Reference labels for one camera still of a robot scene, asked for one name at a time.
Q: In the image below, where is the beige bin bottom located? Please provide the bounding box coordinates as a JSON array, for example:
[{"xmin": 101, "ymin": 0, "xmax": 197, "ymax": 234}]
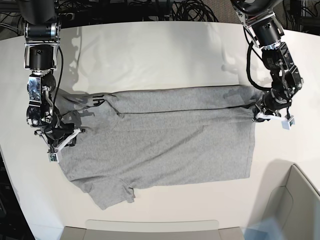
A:
[{"xmin": 60, "ymin": 219, "xmax": 245, "ymax": 240}]

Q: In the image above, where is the blue blurred object corner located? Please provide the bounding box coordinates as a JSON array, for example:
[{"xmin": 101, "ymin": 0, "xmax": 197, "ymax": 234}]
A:
[{"xmin": 242, "ymin": 217, "xmax": 286, "ymax": 240}]

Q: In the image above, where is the beige bin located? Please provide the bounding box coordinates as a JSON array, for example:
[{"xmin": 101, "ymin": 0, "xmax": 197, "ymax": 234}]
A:
[
  {"xmin": 262, "ymin": 165, "xmax": 320, "ymax": 240},
  {"xmin": 60, "ymin": 219, "xmax": 245, "ymax": 240}
]

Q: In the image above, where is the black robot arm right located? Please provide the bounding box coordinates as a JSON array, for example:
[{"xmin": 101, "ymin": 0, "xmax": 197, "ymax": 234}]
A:
[{"xmin": 17, "ymin": 0, "xmax": 75, "ymax": 153}]

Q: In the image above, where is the beige bin right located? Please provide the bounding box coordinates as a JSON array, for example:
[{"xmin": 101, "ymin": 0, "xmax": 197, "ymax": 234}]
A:
[{"xmin": 262, "ymin": 165, "xmax": 320, "ymax": 240}]

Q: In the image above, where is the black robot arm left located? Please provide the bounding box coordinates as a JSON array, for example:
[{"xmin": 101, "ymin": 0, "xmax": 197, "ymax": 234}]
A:
[{"xmin": 231, "ymin": 0, "xmax": 304, "ymax": 129}]

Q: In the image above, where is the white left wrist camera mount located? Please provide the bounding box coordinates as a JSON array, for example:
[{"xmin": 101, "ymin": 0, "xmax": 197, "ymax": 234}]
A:
[{"xmin": 254, "ymin": 112, "xmax": 295, "ymax": 130}]

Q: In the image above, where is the grey T-shirt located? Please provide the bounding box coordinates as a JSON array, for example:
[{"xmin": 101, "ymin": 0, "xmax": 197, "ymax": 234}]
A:
[{"xmin": 56, "ymin": 85, "xmax": 263, "ymax": 210}]

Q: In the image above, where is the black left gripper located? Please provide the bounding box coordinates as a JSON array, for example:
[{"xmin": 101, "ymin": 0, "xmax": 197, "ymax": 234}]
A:
[{"xmin": 252, "ymin": 90, "xmax": 292, "ymax": 123}]

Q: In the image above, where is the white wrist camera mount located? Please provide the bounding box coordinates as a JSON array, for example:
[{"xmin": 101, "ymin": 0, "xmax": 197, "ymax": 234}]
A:
[
  {"xmin": 254, "ymin": 112, "xmax": 295, "ymax": 130},
  {"xmin": 34, "ymin": 128, "xmax": 86, "ymax": 163}
]

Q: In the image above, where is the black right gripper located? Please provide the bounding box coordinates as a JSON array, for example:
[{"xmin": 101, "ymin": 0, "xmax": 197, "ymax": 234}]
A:
[{"xmin": 44, "ymin": 122, "xmax": 77, "ymax": 148}]

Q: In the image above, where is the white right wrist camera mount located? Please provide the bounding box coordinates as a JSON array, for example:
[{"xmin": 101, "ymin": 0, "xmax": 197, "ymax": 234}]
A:
[{"xmin": 34, "ymin": 128, "xmax": 86, "ymax": 163}]

